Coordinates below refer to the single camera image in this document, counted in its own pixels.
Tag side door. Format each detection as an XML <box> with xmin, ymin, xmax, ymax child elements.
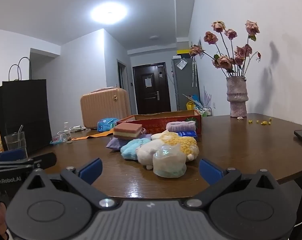
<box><xmin>117</xmin><ymin>60</ymin><xmax>127</xmax><ymax>90</ymax></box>

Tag small blue flat packet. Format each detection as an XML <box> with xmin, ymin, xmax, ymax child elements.
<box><xmin>50</xmin><ymin>135</ymin><xmax>66</xmax><ymax>145</ymax></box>

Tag pink textured vase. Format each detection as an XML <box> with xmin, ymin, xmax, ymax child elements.
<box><xmin>226</xmin><ymin>76</ymin><xmax>248</xmax><ymax>118</ymax></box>

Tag white yellow plush toy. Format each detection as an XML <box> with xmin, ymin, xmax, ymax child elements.
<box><xmin>136</xmin><ymin>131</ymin><xmax>200</xmax><ymax>170</ymax></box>

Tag black paper bag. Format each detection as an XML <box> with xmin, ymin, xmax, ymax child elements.
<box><xmin>0</xmin><ymin>57</ymin><xmax>52</xmax><ymax>153</ymax></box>

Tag layered brown pink sponge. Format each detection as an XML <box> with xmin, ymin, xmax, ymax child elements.
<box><xmin>113</xmin><ymin>122</ymin><xmax>143</xmax><ymax>139</ymax></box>

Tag red cardboard box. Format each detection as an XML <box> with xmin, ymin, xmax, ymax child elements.
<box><xmin>116</xmin><ymin>110</ymin><xmax>202</xmax><ymax>135</ymax></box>

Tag small blue white tissue pack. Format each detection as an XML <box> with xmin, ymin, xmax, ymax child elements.
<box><xmin>178</xmin><ymin>130</ymin><xmax>198</xmax><ymax>142</ymax></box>

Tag clear drinking glass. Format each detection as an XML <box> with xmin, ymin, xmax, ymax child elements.
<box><xmin>4</xmin><ymin>131</ymin><xmax>28</xmax><ymax>158</ymax></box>

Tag lavender fluffy headband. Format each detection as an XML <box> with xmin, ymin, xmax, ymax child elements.
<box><xmin>166</xmin><ymin>121</ymin><xmax>196</xmax><ymax>132</ymax></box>

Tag clear folded umbrella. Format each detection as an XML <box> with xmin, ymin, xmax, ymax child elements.
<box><xmin>191</xmin><ymin>55</ymin><xmax>198</xmax><ymax>88</ymax></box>

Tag clear plastic bag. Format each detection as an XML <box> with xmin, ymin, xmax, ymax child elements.
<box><xmin>153</xmin><ymin>147</ymin><xmax>187</xmax><ymax>178</ymax></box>

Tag large blue tissue packet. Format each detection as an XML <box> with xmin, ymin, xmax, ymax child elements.
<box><xmin>97</xmin><ymin>117</ymin><xmax>119</xmax><ymax>132</ymax></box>

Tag orange strap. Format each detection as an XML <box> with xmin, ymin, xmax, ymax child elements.
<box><xmin>71</xmin><ymin>129</ymin><xmax>115</xmax><ymax>139</ymax></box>

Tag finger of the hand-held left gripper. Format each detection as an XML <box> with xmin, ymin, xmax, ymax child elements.
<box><xmin>21</xmin><ymin>152</ymin><xmax>57</xmax><ymax>169</ymax></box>
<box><xmin>0</xmin><ymin>149</ymin><xmax>27</xmax><ymax>162</ymax></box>

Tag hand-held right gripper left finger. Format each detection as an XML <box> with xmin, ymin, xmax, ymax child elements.
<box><xmin>26</xmin><ymin>158</ymin><xmax>117</xmax><ymax>209</ymax></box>

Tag purple towel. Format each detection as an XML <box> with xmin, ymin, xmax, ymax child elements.
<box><xmin>106</xmin><ymin>132</ymin><xmax>154</xmax><ymax>152</ymax></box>

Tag scattered yellow bits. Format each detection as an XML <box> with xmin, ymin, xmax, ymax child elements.
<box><xmin>248</xmin><ymin>118</ymin><xmax>272</xmax><ymax>125</ymax></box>

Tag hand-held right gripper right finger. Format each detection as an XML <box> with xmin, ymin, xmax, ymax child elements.
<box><xmin>183</xmin><ymin>159</ymin><xmax>278</xmax><ymax>209</ymax></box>

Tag blue plush toy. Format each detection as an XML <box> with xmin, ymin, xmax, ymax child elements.
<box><xmin>120</xmin><ymin>137</ymin><xmax>151</xmax><ymax>160</ymax></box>

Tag beige ribbed suitcase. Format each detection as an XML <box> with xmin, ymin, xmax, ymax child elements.
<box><xmin>80</xmin><ymin>87</ymin><xmax>131</xmax><ymax>130</ymax></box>

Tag round ceiling light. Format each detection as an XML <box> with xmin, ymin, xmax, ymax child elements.
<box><xmin>91</xmin><ymin>2</ymin><xmax>127</xmax><ymax>24</ymax></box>

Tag dark brown entrance door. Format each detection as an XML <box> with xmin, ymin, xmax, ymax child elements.
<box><xmin>132</xmin><ymin>64</ymin><xmax>172</xmax><ymax>115</ymax></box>

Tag grey refrigerator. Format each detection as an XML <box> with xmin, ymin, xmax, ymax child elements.
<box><xmin>171</xmin><ymin>57</ymin><xmax>201</xmax><ymax>112</ymax></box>

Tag dried pink roses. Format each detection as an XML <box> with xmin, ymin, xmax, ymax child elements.
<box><xmin>189</xmin><ymin>20</ymin><xmax>261</xmax><ymax>78</ymax></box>

